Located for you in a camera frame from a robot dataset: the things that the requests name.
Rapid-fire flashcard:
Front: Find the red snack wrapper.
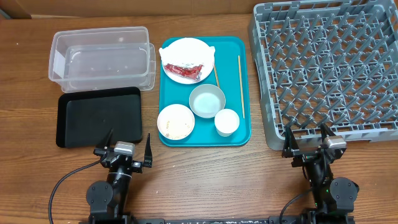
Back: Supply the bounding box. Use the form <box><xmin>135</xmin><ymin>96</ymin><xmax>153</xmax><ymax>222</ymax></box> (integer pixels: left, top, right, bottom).
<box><xmin>164</xmin><ymin>63</ymin><xmax>203</xmax><ymax>81</ymax></box>

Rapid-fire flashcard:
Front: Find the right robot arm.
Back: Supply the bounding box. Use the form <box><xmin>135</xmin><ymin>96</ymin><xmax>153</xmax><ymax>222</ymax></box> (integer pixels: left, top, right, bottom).
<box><xmin>278</xmin><ymin>123</ymin><xmax>359</xmax><ymax>224</ymax></box>

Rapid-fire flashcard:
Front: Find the grey dishwasher rack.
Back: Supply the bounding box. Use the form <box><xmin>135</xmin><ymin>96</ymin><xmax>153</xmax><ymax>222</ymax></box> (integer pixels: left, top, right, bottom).
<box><xmin>248</xmin><ymin>0</ymin><xmax>397</xmax><ymax>150</ymax></box>

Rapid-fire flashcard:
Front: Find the white cup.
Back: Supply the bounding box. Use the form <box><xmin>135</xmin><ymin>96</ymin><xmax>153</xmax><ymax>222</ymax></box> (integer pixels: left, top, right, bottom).
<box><xmin>215</xmin><ymin>109</ymin><xmax>240</xmax><ymax>137</ymax></box>

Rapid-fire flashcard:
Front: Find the clear plastic bin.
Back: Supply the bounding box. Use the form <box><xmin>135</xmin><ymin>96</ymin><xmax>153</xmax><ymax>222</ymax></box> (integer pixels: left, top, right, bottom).
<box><xmin>49</xmin><ymin>26</ymin><xmax>156</xmax><ymax>93</ymax></box>

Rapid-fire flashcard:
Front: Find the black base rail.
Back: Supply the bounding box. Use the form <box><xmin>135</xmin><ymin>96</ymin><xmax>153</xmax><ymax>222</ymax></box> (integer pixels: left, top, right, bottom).
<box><xmin>79</xmin><ymin>215</ymin><xmax>355</xmax><ymax>224</ymax></box>

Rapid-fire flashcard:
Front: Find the teal serving tray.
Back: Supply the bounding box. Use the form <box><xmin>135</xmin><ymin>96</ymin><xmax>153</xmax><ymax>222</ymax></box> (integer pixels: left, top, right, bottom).
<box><xmin>159</xmin><ymin>36</ymin><xmax>251</xmax><ymax>147</ymax></box>

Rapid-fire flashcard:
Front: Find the long wooden chopstick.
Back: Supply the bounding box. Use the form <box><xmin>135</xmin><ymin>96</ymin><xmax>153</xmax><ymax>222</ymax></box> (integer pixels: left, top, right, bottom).
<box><xmin>238</xmin><ymin>55</ymin><xmax>245</xmax><ymax>119</ymax></box>

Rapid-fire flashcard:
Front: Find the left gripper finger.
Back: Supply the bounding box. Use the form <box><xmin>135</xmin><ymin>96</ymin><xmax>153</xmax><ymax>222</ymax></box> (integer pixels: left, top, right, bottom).
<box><xmin>144</xmin><ymin>133</ymin><xmax>152</xmax><ymax>162</ymax></box>
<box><xmin>95</xmin><ymin>129</ymin><xmax>113</xmax><ymax>149</ymax></box>

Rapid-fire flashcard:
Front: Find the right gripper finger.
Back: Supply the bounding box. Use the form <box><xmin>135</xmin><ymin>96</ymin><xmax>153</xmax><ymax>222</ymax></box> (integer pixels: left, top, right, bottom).
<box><xmin>320</xmin><ymin>123</ymin><xmax>335</xmax><ymax>139</ymax></box>
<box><xmin>284</xmin><ymin>126</ymin><xmax>299</xmax><ymax>151</ymax></box>

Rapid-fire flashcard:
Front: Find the white napkin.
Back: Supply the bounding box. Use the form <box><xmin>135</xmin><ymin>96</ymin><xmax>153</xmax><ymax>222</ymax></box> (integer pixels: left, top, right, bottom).
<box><xmin>159</xmin><ymin>37</ymin><xmax>215</xmax><ymax>67</ymax></box>

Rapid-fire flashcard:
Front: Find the black tray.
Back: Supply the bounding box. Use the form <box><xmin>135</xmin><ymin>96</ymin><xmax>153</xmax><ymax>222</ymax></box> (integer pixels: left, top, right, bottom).
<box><xmin>56</xmin><ymin>87</ymin><xmax>143</xmax><ymax>148</ymax></box>

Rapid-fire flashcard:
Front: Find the grey bowl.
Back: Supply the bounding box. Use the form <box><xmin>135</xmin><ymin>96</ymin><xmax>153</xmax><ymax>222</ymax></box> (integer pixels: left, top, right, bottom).
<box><xmin>189</xmin><ymin>84</ymin><xmax>226</xmax><ymax>118</ymax></box>

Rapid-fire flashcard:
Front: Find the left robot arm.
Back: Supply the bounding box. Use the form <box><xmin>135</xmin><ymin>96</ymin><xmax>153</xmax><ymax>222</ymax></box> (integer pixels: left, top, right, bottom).
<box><xmin>86</xmin><ymin>131</ymin><xmax>153</xmax><ymax>223</ymax></box>

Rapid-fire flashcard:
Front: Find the pink bowl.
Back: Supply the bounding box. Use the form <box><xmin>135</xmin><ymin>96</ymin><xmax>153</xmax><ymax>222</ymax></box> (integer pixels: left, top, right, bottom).
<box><xmin>157</xmin><ymin>104</ymin><xmax>195</xmax><ymax>141</ymax></box>

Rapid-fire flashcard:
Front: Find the white round plate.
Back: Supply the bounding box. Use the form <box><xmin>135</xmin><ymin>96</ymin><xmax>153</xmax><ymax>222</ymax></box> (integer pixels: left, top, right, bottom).
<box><xmin>159</xmin><ymin>37</ymin><xmax>216</xmax><ymax>85</ymax></box>

